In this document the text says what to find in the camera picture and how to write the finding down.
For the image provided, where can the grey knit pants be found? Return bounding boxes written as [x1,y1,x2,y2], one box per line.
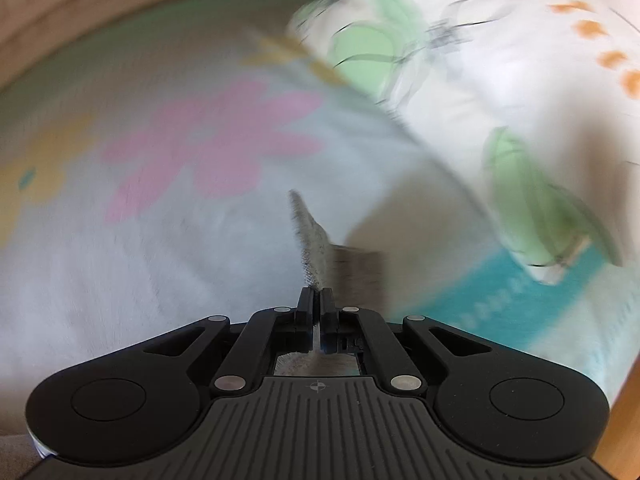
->
[274,191,387,376]

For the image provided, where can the pastel floral bed blanket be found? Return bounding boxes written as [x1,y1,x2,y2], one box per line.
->
[1,0,633,434]

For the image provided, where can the white floral folded quilt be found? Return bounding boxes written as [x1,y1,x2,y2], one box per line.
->
[290,0,639,284]

